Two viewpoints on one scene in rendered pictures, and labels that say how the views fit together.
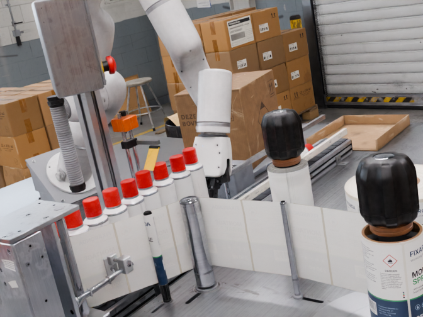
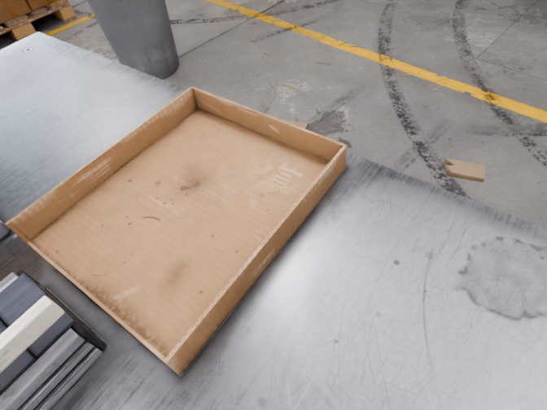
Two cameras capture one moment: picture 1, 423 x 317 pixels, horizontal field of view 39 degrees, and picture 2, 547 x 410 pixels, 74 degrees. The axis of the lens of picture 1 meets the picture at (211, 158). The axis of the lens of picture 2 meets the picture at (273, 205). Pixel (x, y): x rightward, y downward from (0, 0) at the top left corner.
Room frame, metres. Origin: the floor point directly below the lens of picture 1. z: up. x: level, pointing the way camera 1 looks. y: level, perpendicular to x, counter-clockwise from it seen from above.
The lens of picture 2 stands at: (1.77, -0.64, 1.17)
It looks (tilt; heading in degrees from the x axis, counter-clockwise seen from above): 51 degrees down; 1
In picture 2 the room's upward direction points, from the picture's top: 8 degrees counter-clockwise
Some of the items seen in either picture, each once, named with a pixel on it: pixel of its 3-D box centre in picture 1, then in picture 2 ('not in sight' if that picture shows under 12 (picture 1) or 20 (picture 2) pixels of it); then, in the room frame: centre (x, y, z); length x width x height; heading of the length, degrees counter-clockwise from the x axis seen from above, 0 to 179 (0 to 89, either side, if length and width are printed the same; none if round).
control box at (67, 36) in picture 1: (68, 44); not in sight; (1.28, 0.25, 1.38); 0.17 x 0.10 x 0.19; 15
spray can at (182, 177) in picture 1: (184, 197); not in sight; (1.34, 0.08, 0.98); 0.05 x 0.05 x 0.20
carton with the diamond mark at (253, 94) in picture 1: (231, 119); not in sight; (2.04, -0.09, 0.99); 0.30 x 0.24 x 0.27; 151
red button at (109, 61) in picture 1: (108, 65); not in sight; (1.25, 0.17, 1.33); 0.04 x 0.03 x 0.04; 15
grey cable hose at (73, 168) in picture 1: (67, 144); not in sight; (1.25, 0.29, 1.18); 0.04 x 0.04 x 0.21
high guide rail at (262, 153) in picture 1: (231, 172); not in sight; (1.55, -0.05, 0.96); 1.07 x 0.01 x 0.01; 140
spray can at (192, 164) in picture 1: (196, 189); not in sight; (1.38, 0.05, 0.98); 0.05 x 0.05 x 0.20
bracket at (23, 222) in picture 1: (25, 219); not in sight; (0.92, 0.31, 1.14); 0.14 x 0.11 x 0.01; 140
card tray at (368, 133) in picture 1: (358, 131); (187, 194); (2.07, -0.53, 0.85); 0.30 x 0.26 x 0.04; 140
